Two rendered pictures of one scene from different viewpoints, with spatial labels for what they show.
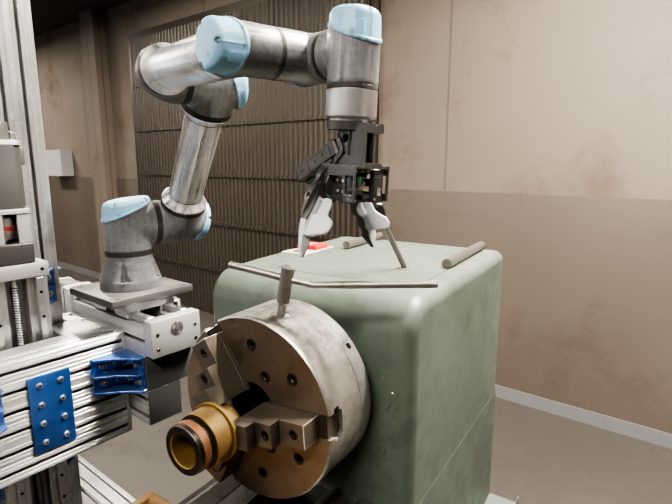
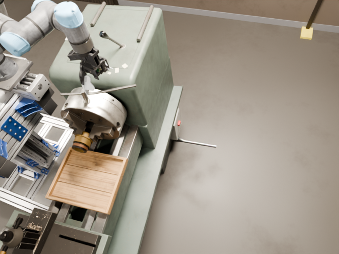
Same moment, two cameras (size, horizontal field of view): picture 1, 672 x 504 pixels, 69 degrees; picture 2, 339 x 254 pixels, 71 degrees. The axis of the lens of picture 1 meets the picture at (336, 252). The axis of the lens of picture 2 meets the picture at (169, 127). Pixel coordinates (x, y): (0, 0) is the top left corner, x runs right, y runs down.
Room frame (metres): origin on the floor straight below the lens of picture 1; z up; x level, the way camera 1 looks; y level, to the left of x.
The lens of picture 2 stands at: (-0.01, -0.16, 2.10)
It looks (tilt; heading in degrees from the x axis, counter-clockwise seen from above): 60 degrees down; 352
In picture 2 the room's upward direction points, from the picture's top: 12 degrees counter-clockwise
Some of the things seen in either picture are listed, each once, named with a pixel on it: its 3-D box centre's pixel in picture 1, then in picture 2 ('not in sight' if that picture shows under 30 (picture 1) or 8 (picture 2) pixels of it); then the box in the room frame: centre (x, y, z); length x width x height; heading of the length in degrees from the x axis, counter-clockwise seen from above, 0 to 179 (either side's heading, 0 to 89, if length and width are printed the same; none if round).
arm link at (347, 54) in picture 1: (352, 50); (71, 22); (0.74, -0.02, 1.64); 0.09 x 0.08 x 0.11; 38
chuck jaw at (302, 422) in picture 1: (285, 427); (104, 131); (0.68, 0.08, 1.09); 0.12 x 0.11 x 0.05; 58
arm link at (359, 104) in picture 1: (352, 107); (82, 42); (0.74, -0.02, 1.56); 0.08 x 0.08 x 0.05
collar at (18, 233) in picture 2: not in sight; (11, 237); (0.31, 0.51, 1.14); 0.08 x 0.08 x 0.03
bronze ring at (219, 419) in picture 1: (207, 436); (82, 141); (0.67, 0.19, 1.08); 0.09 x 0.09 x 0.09; 58
